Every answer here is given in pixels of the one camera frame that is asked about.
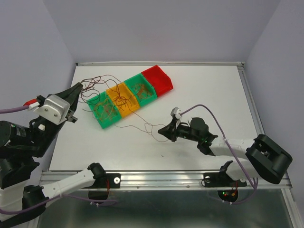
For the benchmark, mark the yellow bin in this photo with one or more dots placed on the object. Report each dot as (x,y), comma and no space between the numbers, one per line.
(124,100)

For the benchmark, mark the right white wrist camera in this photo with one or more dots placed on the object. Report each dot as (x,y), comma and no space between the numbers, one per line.
(176,116)

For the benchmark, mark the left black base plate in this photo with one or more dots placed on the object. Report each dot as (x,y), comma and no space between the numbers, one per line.
(111,181)

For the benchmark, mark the green bin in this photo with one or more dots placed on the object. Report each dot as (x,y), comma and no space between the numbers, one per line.
(104,111)
(142,89)

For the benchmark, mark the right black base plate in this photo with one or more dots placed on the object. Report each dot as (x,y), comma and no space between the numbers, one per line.
(213,180)

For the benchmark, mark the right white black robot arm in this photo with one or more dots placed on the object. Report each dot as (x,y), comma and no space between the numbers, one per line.
(253,158)

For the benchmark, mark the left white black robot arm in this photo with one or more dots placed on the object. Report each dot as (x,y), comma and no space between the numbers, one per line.
(20,146)

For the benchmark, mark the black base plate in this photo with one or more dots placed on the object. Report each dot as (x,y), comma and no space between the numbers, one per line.
(213,180)
(111,181)

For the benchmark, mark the red bin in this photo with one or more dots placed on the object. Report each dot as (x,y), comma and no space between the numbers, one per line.
(160,81)

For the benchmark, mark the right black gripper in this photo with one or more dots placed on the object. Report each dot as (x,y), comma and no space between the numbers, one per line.
(170,131)

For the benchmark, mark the leftmost green bin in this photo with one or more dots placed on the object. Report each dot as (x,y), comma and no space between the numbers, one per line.
(104,111)

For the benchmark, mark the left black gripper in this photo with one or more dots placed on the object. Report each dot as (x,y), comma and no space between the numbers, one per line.
(73,92)

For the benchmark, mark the aluminium front rail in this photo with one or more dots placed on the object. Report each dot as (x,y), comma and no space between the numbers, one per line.
(160,180)

